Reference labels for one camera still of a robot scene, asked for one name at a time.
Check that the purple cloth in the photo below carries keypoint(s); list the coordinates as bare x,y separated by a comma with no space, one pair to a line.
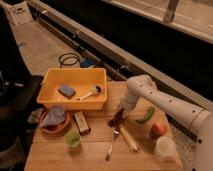
55,116

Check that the yellow plastic bin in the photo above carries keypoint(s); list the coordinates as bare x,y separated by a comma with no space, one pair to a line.
81,80

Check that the blue floor object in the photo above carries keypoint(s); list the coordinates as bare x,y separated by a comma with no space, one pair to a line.
86,63

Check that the orange plate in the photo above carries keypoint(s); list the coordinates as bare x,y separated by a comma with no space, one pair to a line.
57,128

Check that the black chair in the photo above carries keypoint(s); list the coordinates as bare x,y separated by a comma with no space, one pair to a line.
18,92

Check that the orange tomato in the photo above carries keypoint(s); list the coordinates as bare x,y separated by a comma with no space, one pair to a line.
158,129

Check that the rectangular wooden box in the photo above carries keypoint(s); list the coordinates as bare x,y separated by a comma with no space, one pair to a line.
81,122

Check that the blue sponge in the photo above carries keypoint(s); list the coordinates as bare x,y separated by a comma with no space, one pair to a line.
66,91

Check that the dark red grapes bunch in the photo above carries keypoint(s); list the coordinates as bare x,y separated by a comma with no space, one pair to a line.
117,119

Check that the white box on floor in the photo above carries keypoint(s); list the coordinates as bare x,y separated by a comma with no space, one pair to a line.
19,13

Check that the metal fork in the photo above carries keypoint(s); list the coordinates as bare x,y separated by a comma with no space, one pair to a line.
116,133

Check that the white dish brush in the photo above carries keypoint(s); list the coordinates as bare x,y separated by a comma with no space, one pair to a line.
95,90

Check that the green chili pepper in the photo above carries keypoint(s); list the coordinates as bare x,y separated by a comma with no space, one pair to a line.
147,117

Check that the green plastic cup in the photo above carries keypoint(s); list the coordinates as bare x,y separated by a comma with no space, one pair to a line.
72,139

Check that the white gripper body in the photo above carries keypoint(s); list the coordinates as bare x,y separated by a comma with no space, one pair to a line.
128,102

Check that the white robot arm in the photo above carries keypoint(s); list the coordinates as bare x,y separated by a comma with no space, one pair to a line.
196,119

